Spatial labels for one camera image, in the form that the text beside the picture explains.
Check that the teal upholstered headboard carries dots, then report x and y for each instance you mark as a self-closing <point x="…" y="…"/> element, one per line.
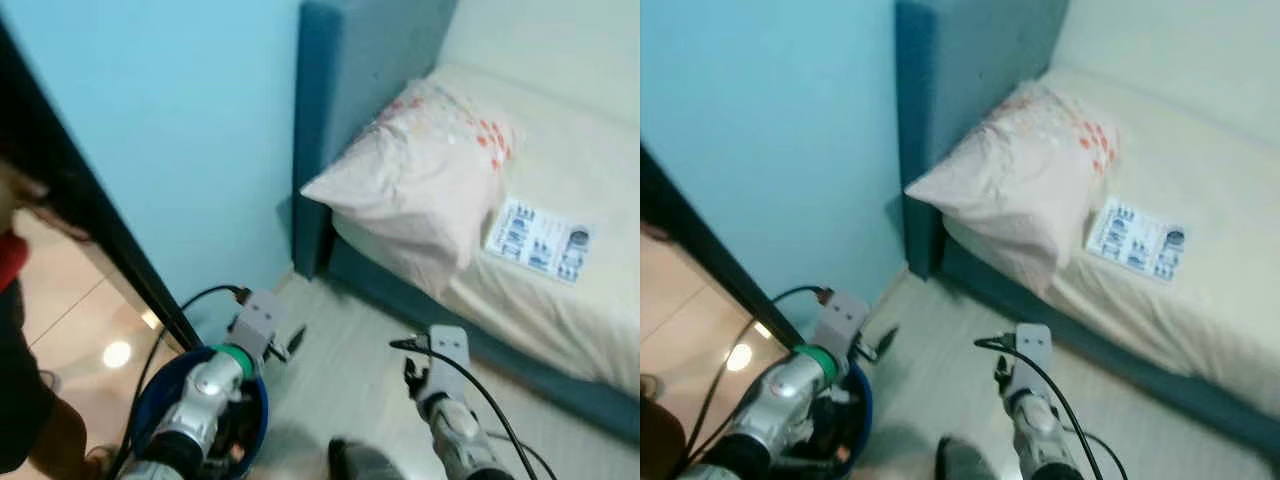
<point x="960" y="80"/>
<point x="350" y="80"/>

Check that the person in dark clothes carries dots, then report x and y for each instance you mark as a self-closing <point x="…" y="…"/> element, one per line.
<point x="20" y="370"/>
<point x="650" y="430"/>

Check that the robot right leg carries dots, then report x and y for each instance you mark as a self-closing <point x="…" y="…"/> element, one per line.
<point x="365" y="460"/>
<point x="965" y="460"/>

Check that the dark brown door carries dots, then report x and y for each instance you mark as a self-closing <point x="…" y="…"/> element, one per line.
<point x="710" y="250"/>
<point x="90" y="210"/>

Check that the pink patterned pillow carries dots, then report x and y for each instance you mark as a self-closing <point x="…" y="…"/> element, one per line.
<point x="1020" y="190"/>
<point x="420" y="190"/>

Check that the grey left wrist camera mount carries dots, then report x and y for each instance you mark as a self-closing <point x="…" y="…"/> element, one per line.
<point x="258" y="322"/>
<point x="842" y="322"/>

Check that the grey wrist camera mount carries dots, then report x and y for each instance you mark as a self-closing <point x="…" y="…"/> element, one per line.
<point x="447" y="360"/>
<point x="842" y="322"/>
<point x="1030" y="357"/>
<point x="258" y="322"/>

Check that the blue plastic waste bin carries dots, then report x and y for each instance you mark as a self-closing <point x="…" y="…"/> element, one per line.
<point x="150" y="400"/>
<point x="862" y="410"/>

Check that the white book with blue letters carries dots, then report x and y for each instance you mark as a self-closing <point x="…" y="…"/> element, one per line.
<point x="540" y="240"/>
<point x="1140" y="240"/>

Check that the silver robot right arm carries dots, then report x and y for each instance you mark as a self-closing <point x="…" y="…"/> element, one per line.
<point x="1040" y="440"/>
<point x="460" y="445"/>

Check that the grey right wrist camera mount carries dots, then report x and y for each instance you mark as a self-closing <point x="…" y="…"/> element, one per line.
<point x="1030" y="357"/>
<point x="447" y="360"/>

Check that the cream bed mattress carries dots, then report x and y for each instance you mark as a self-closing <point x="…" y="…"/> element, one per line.
<point x="1200" y="150"/>
<point x="580" y="150"/>

